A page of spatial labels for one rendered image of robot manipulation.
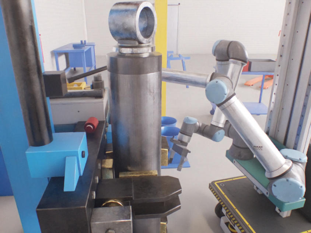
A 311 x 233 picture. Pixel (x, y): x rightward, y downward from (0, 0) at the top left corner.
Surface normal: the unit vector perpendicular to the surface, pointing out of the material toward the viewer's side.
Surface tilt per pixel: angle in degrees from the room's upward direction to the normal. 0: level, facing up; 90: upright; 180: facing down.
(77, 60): 90
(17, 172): 90
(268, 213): 0
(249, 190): 0
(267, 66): 90
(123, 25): 99
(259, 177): 0
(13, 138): 90
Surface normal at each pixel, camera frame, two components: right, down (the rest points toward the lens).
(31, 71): 0.63, 0.29
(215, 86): -0.55, 0.22
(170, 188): 0.00, -0.93
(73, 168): 0.07, -0.40
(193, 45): 0.10, 0.37
